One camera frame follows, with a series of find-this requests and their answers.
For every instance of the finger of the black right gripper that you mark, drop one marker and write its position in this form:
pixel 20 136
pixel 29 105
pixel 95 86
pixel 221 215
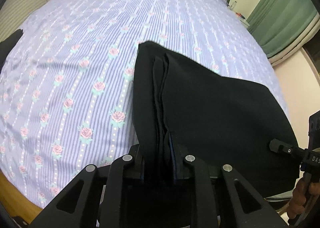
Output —
pixel 281 147

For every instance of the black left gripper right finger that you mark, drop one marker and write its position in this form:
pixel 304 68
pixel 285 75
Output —
pixel 221 179

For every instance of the black pants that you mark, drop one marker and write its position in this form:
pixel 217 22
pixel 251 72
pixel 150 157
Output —
pixel 200 107

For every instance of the right hand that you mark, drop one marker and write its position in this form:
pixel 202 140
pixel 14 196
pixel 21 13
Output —
pixel 296 204

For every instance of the lilac floral striped bedsheet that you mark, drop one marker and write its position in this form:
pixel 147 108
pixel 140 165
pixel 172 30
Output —
pixel 203 27

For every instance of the green curtain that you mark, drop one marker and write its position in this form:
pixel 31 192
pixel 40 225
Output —
pixel 275 24

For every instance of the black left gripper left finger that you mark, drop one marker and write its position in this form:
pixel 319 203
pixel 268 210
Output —
pixel 92 196

